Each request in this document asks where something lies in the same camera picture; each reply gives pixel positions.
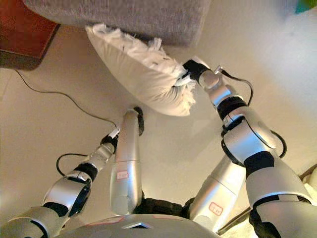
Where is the silver robot leg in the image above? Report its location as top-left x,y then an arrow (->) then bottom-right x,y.
187,154 -> 249,234
108,106 -> 145,216

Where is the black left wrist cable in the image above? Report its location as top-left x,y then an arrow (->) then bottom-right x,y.
56,153 -> 90,177

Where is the brown wooden cabinet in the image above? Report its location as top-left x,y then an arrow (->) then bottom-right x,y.
0,0 -> 61,70

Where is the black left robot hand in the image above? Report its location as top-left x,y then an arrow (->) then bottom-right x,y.
100,127 -> 121,152

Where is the teal object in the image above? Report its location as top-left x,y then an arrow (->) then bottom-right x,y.
294,0 -> 317,14

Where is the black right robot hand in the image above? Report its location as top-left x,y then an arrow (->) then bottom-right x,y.
182,56 -> 211,82

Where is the silver right robot leg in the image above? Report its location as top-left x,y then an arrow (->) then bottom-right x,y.
187,154 -> 249,234

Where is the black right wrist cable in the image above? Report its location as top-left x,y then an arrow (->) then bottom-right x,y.
214,64 -> 255,108

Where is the grey fabric armchair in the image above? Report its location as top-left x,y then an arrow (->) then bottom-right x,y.
23,0 -> 212,48

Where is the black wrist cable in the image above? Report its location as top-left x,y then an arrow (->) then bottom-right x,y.
56,153 -> 90,177
214,64 -> 255,108

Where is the silver robot torso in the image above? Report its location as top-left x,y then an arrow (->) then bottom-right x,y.
54,197 -> 223,238

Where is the thin black floor cable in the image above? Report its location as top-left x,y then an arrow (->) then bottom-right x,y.
15,69 -> 119,130

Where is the white fringed pillow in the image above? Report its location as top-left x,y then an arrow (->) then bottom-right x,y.
85,22 -> 198,117

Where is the silver left robot leg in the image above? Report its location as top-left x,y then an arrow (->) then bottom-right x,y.
108,106 -> 145,216

